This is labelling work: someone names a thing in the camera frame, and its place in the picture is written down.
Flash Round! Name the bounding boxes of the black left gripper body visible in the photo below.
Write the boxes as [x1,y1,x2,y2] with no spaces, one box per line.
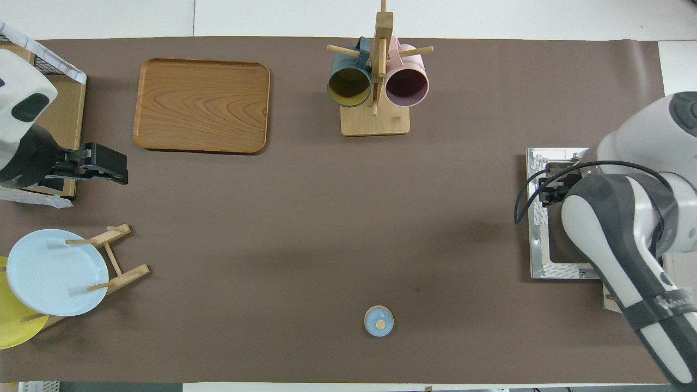
[0,125,88,192]

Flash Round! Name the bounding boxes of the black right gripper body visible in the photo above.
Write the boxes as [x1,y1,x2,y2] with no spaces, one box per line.
[547,165,588,206]

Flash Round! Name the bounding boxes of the oven door with glass window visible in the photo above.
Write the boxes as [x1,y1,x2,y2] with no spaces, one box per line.
[525,147,603,280]

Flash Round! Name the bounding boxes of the wooden plate rack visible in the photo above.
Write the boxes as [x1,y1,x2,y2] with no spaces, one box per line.
[22,223,150,330]

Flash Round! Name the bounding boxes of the white checked cloth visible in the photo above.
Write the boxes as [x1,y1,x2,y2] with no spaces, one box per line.
[0,21,88,85]

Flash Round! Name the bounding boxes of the wooden serving tray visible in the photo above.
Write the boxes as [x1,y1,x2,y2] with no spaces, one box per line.
[133,58,271,155]

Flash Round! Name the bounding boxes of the light blue plate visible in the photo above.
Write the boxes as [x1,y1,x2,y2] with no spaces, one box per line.
[7,229,109,317]

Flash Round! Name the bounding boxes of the yellow plate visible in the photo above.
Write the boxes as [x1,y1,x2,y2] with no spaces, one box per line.
[0,256,50,350]

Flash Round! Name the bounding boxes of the pink mug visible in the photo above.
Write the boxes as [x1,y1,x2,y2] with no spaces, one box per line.
[384,36,430,108]

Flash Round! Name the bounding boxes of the wooden mug rack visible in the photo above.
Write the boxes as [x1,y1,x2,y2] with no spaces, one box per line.
[327,0,435,137]

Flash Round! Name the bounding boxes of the brown table mat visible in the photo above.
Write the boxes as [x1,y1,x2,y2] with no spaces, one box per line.
[0,37,668,384]

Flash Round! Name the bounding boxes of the small blue call bell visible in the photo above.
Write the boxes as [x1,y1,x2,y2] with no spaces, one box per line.
[364,305,394,338]

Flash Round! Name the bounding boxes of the dark blue mug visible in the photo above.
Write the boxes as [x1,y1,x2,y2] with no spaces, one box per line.
[327,37,374,108]

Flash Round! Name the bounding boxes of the black wire wooden shelf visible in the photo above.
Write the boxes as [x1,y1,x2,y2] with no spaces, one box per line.
[0,33,88,199]

